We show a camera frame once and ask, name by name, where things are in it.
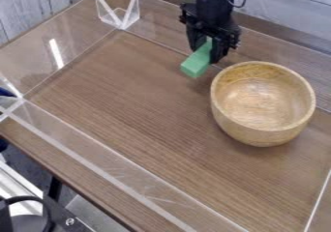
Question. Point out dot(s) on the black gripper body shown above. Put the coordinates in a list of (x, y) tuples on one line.
[(215, 14)]

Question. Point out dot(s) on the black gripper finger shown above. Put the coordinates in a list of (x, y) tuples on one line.
[(220, 48), (196, 35)]

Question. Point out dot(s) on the green rectangular block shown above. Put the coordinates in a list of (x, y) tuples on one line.
[(198, 62)]

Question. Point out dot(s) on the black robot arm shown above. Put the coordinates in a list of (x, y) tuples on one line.
[(208, 19)]

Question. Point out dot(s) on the light wooden bowl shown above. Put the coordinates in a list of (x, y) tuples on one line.
[(262, 103)]

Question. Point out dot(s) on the black table leg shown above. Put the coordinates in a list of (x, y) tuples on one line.
[(56, 189)]

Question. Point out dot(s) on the clear acrylic corner bracket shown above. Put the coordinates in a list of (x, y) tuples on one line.
[(121, 18)]

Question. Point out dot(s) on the clear acrylic barrier wall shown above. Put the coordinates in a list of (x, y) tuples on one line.
[(119, 123)]

